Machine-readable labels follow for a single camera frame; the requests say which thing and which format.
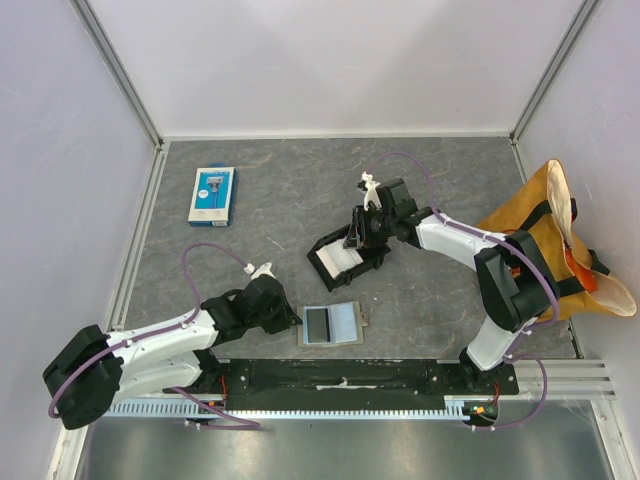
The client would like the black plastic card box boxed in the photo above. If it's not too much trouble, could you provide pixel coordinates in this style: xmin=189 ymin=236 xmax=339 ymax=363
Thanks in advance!
xmin=307 ymin=225 xmax=391 ymax=292

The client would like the dark grey credit card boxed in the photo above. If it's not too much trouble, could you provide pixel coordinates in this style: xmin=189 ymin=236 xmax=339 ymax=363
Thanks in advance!
xmin=305 ymin=308 xmax=331 ymax=344

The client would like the grey card holder wallet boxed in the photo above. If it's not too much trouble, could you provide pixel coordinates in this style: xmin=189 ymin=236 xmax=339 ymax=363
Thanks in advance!
xmin=296 ymin=301 xmax=367 ymax=348

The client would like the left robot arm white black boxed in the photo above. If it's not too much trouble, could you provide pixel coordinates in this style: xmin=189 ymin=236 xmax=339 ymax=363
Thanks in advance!
xmin=43 ymin=274 xmax=302 ymax=430

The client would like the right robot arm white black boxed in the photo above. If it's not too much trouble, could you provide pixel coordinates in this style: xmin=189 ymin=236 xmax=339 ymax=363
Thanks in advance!
xmin=344 ymin=173 xmax=559 ymax=394

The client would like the white card stack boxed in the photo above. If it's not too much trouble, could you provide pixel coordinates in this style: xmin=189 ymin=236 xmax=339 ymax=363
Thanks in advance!
xmin=316 ymin=239 xmax=363 ymax=279

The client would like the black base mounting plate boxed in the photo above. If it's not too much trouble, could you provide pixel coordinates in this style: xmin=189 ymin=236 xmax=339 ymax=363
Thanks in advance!
xmin=188 ymin=359 xmax=519 ymax=412

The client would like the blue razor package box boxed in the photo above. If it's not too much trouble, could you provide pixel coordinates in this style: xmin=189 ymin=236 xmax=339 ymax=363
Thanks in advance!
xmin=188 ymin=165 xmax=237 ymax=227

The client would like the yellow tote bag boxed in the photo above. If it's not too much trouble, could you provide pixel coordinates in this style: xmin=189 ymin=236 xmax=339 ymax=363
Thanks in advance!
xmin=477 ymin=159 xmax=638 ymax=320

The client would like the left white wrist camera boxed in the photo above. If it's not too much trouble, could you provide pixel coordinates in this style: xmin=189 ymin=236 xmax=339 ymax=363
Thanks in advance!
xmin=243 ymin=262 xmax=275 ymax=280

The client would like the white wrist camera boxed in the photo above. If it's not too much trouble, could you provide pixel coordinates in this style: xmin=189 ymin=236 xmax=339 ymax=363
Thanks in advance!
xmin=243 ymin=262 xmax=275 ymax=280
xmin=357 ymin=172 xmax=381 ymax=211

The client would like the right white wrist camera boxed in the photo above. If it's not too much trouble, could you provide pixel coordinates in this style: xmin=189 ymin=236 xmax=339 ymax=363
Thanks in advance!
xmin=357 ymin=172 xmax=381 ymax=211

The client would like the grey slotted cable duct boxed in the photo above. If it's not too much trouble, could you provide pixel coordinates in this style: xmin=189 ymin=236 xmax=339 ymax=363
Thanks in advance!
xmin=105 ymin=397 xmax=472 ymax=421

